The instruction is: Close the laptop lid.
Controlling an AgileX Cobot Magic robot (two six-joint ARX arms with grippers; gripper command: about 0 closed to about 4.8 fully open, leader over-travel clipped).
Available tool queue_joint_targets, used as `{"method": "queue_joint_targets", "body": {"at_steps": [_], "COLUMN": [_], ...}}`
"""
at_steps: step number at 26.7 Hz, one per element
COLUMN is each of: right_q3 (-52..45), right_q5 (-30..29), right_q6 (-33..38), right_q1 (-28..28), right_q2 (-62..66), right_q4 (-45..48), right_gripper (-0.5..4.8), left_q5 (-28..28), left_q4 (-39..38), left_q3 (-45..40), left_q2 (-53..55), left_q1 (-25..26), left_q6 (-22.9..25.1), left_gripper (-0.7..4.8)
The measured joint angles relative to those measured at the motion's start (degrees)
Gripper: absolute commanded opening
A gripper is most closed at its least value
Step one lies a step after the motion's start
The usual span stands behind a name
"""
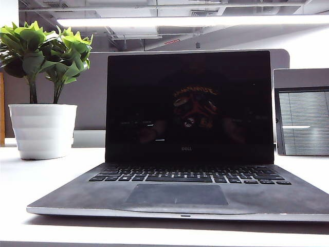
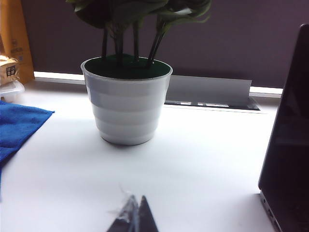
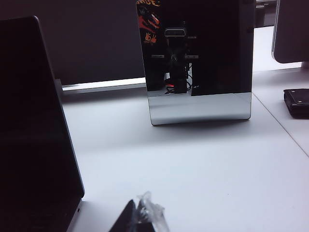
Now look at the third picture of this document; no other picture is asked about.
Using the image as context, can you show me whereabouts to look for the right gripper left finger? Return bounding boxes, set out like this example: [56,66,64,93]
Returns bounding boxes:
[108,199,137,232]

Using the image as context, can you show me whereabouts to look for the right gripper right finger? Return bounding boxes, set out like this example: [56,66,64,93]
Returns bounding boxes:
[136,192,170,232]

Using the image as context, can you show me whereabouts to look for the silver Dell laptop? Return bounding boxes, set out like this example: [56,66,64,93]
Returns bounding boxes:
[0,15,107,232]

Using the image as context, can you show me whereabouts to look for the small black box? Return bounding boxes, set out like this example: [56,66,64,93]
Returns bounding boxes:
[283,88,309,119]

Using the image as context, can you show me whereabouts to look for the dark grey desk partition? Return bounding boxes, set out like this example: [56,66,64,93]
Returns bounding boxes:
[0,0,148,86]

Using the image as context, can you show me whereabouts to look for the grey partition foot bracket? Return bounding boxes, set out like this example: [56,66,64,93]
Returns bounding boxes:
[54,78,148,98]

